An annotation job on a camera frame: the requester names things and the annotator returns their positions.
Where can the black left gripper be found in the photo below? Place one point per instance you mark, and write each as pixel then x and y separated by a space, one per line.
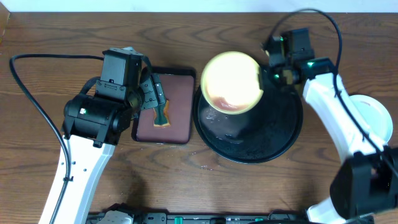
pixel 150 94

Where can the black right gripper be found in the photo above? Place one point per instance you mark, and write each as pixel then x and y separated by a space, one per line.
pixel 268 68

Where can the orange green sponge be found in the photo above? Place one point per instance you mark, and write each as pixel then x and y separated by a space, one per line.
pixel 161 115

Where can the yellow plastic plate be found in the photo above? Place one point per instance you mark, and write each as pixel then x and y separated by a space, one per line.
pixel 230 83

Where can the light green plate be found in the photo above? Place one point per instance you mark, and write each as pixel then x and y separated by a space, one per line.
pixel 372 116

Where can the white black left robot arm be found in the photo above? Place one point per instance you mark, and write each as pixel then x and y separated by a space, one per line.
pixel 93 122

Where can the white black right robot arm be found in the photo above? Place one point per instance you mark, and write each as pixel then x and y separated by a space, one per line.
pixel 366 182

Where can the black rectangular water tray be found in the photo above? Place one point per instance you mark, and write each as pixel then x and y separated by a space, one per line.
pixel 178 85

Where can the round black tray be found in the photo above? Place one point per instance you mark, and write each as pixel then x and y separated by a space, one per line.
pixel 258 135

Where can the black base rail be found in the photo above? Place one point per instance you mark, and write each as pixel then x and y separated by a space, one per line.
pixel 122 213

